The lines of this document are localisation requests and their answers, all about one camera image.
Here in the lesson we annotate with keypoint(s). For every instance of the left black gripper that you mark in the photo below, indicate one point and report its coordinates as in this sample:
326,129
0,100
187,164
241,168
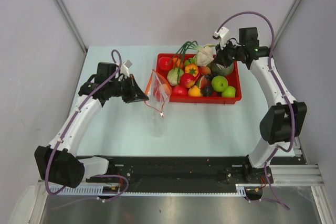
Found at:
139,95

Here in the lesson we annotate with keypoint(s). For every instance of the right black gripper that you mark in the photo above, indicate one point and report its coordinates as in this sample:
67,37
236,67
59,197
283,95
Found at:
220,55

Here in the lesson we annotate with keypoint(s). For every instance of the clear zip top bag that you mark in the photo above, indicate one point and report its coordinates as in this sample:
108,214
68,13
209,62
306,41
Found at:
154,107

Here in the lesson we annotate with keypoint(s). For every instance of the green onion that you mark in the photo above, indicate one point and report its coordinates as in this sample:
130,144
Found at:
181,53

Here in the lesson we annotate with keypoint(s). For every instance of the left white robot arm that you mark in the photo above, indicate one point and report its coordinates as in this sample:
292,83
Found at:
58,162

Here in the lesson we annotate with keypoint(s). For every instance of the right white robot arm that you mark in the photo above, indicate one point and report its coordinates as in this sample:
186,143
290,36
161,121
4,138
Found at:
285,116

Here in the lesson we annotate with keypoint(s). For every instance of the green melon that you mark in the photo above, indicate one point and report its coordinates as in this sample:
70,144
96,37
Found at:
226,72

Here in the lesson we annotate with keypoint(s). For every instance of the green apple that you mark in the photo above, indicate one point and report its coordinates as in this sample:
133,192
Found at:
219,83
229,92

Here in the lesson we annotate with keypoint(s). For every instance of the white cauliflower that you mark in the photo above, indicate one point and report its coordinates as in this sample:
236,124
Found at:
205,55

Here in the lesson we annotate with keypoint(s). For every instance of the peach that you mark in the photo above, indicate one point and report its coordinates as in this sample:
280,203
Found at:
165,89

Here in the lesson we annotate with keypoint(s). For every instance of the orange bell pepper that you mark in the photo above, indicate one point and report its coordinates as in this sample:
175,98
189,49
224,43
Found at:
191,69

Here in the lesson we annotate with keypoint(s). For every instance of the dark purple fruit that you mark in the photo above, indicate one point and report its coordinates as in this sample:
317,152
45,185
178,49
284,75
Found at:
207,91

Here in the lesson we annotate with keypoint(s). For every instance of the red apple bottom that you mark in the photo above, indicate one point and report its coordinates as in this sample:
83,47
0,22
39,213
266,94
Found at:
179,90

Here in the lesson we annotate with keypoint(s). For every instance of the red apple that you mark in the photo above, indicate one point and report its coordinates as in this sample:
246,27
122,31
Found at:
179,90
165,63

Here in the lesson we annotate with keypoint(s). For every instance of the red apple top left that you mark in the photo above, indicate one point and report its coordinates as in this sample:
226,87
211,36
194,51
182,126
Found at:
165,63

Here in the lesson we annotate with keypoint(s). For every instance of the orange fruit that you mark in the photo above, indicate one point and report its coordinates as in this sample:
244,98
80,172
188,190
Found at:
177,63

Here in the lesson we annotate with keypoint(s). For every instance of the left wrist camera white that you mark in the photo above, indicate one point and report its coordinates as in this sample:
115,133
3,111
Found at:
125,68

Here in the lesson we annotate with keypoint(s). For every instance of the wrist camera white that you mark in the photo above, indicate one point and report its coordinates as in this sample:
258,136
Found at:
125,68
222,35

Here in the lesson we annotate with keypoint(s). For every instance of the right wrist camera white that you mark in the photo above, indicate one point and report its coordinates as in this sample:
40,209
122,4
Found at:
222,35

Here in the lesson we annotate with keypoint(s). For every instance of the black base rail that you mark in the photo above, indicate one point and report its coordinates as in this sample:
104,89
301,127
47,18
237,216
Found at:
186,175

